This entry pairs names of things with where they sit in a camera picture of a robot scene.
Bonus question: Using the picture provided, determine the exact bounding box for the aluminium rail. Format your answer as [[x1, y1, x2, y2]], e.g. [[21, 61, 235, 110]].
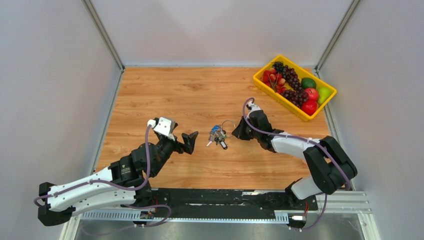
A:
[[79, 191, 372, 224]]

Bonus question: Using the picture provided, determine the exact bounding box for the green pear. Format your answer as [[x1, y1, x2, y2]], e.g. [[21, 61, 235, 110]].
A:
[[316, 86, 333, 105]]

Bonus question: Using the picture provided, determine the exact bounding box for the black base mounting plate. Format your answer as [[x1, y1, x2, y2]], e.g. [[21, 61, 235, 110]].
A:
[[133, 188, 318, 220]]

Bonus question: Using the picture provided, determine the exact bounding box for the red strawberries cluster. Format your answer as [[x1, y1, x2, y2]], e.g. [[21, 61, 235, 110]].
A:
[[261, 67, 287, 95]]

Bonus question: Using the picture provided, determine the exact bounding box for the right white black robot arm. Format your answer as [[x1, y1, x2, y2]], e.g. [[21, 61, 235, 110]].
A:
[[231, 110, 358, 209]]

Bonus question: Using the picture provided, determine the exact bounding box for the metal keyring with keys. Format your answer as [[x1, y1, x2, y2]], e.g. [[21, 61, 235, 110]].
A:
[[206, 119, 236, 150]]

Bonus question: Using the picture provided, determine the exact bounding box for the green lime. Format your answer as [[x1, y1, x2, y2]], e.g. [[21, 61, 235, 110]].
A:
[[300, 77, 317, 90]]

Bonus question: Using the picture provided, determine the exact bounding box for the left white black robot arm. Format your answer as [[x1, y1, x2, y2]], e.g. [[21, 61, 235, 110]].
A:
[[35, 131, 199, 227]]

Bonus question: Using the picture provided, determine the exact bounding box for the red apple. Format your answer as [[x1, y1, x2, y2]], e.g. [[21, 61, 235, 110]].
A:
[[304, 87, 320, 102]]

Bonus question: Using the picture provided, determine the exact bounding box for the yellow plastic bin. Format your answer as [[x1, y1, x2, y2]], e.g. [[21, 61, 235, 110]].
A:
[[253, 55, 337, 122]]

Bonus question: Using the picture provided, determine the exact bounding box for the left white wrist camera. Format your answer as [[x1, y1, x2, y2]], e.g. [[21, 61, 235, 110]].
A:
[[147, 116, 178, 141]]

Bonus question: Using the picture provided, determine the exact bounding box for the red round fruit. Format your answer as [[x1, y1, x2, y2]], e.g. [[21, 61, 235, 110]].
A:
[[301, 100, 318, 116]]

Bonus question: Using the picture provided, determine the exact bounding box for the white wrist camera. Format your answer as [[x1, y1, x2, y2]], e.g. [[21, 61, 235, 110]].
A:
[[147, 116, 178, 141], [245, 101, 261, 118]]

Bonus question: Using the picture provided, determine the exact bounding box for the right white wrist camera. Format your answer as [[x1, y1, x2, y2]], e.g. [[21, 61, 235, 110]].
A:
[[245, 101, 261, 118]]

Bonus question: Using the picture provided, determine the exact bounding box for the dark grape bunch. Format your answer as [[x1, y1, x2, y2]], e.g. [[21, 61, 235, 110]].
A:
[[272, 61, 308, 109]]

